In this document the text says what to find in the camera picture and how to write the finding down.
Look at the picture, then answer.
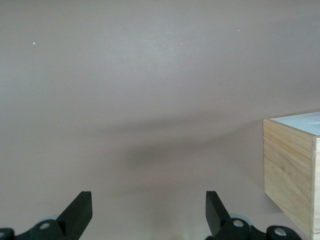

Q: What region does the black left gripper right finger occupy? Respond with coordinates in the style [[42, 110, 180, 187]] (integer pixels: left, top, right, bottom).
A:
[[205, 190, 267, 240]]

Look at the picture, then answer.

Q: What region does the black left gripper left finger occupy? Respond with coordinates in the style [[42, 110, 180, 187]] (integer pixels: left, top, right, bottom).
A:
[[14, 191, 93, 240]]

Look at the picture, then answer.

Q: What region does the light wooden drawer cabinet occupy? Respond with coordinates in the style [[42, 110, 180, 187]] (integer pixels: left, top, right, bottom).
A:
[[262, 111, 320, 240]]

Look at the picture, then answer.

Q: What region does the brown table cover sheet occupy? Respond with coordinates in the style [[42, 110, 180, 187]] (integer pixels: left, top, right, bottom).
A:
[[0, 0, 320, 240]]

